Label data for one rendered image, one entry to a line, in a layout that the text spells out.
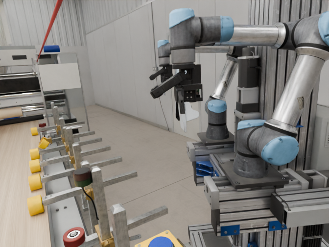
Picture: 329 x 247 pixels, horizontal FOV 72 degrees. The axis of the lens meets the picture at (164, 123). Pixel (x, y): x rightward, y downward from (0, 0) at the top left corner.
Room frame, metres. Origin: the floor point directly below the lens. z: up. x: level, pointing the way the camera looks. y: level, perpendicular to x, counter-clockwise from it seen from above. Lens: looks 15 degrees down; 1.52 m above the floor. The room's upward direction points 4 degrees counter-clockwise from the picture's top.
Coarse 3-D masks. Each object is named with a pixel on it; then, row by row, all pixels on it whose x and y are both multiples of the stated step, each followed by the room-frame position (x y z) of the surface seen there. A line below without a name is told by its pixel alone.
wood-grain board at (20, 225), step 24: (0, 144) 1.98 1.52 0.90; (24, 144) 1.93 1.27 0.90; (0, 168) 1.43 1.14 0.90; (24, 168) 1.41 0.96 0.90; (0, 192) 1.11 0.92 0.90; (24, 192) 1.09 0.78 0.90; (0, 216) 0.89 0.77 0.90; (24, 216) 0.88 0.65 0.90; (0, 240) 0.74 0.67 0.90; (24, 240) 0.73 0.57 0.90; (48, 240) 0.72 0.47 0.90
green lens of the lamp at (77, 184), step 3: (90, 177) 0.73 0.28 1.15; (84, 180) 0.71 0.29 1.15; (87, 180) 0.72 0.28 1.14; (90, 180) 0.73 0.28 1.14; (75, 183) 0.71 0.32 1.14; (78, 183) 0.71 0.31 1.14; (81, 183) 0.71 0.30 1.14; (84, 183) 0.71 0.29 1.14; (87, 183) 0.72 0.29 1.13; (90, 183) 0.73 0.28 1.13; (78, 186) 0.71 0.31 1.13; (81, 186) 0.71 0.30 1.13; (84, 186) 0.71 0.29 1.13
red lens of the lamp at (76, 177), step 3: (90, 171) 0.74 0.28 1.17; (75, 174) 0.71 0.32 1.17; (81, 174) 0.71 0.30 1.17; (84, 174) 0.71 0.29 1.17; (87, 174) 0.72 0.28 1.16; (90, 174) 0.74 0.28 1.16; (75, 177) 0.71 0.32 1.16; (78, 177) 0.71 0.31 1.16; (81, 177) 0.71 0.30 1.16; (84, 177) 0.71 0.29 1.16; (87, 177) 0.72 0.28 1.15; (75, 180) 0.71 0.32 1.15; (78, 180) 0.71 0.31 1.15; (81, 180) 0.71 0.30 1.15
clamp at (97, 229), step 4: (96, 228) 0.81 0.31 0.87; (96, 232) 0.79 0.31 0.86; (100, 236) 0.76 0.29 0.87; (112, 236) 0.76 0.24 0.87; (100, 240) 0.74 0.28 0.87; (104, 240) 0.74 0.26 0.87; (108, 240) 0.74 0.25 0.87; (112, 240) 0.74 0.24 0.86; (100, 244) 0.74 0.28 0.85; (104, 244) 0.72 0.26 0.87; (108, 244) 0.72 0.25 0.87; (112, 244) 0.73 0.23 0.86
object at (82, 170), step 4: (80, 168) 0.76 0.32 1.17; (84, 168) 0.76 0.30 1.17; (88, 168) 0.75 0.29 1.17; (76, 172) 0.73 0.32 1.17; (80, 172) 0.73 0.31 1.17; (84, 172) 0.72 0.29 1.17; (92, 184) 0.74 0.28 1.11; (84, 192) 0.73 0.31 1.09; (88, 196) 0.74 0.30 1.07; (92, 200) 0.74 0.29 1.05; (96, 212) 0.75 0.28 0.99; (96, 216) 0.74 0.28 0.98
